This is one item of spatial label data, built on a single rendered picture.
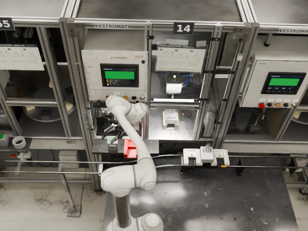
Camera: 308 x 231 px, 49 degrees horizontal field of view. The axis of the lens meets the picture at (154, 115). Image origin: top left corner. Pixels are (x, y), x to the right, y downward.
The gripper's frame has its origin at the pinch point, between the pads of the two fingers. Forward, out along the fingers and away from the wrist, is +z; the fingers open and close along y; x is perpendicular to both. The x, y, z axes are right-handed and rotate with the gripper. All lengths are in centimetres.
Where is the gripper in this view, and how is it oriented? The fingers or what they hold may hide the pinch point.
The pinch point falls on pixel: (108, 138)
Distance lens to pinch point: 257.4
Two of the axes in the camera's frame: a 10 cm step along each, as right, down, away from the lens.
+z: -6.6, 5.8, 4.8
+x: 1.4, 7.2, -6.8
